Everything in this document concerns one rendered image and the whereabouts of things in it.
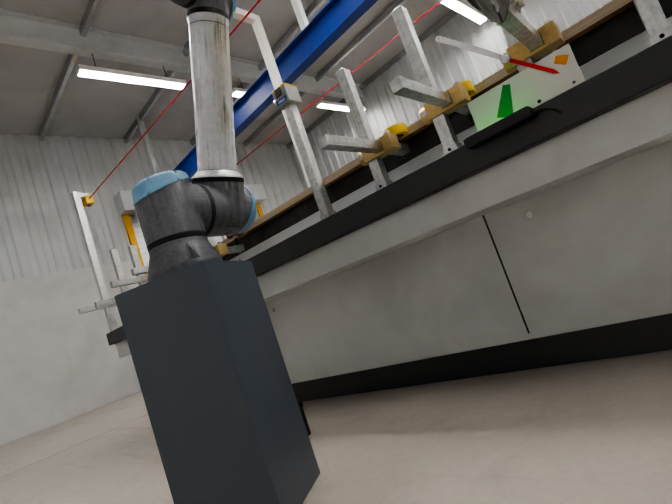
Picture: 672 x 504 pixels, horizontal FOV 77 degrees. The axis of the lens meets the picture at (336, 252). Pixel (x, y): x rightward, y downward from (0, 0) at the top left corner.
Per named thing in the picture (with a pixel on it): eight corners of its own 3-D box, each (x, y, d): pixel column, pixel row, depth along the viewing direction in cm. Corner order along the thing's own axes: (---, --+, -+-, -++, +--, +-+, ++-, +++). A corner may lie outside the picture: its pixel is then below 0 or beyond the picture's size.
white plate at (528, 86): (585, 81, 97) (568, 42, 98) (479, 137, 113) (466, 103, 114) (585, 82, 97) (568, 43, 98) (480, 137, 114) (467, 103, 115)
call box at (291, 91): (289, 101, 153) (282, 81, 154) (277, 111, 157) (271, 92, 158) (303, 103, 158) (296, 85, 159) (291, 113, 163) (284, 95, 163)
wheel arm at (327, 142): (330, 146, 112) (324, 132, 112) (321, 152, 114) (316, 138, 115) (411, 153, 145) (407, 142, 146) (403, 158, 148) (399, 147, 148)
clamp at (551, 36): (560, 38, 99) (552, 18, 99) (505, 71, 107) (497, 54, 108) (565, 43, 103) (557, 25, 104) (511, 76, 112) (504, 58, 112)
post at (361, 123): (392, 201, 134) (342, 65, 139) (383, 206, 136) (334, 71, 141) (398, 201, 137) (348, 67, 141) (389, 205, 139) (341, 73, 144)
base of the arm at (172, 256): (198, 264, 98) (186, 224, 99) (132, 291, 103) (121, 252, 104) (237, 264, 117) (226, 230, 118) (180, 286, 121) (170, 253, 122)
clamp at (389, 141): (392, 146, 130) (386, 131, 130) (359, 166, 138) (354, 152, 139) (402, 148, 134) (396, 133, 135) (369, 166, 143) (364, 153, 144)
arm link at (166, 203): (134, 253, 109) (115, 189, 110) (190, 247, 123) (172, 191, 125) (168, 232, 100) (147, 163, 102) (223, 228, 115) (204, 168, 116)
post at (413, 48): (458, 154, 118) (399, 2, 123) (447, 159, 121) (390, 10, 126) (463, 154, 121) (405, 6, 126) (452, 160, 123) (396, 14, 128)
